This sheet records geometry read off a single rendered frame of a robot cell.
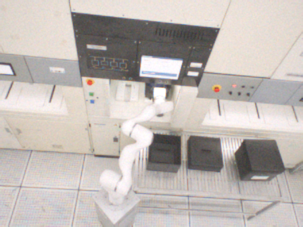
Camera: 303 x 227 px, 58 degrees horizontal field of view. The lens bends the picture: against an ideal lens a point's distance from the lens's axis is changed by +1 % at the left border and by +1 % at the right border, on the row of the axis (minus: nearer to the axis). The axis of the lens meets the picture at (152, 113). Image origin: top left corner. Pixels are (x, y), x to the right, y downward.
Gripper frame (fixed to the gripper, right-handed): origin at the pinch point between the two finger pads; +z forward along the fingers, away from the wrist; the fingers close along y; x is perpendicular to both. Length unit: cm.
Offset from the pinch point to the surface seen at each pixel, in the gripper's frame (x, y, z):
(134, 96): -28.9, -20.6, 6.6
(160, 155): -43, 6, -47
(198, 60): 48, 20, -17
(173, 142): -40, 18, -35
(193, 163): -34, 33, -57
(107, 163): -119, -45, -24
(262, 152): -19, 89, -50
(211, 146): -34, 51, -40
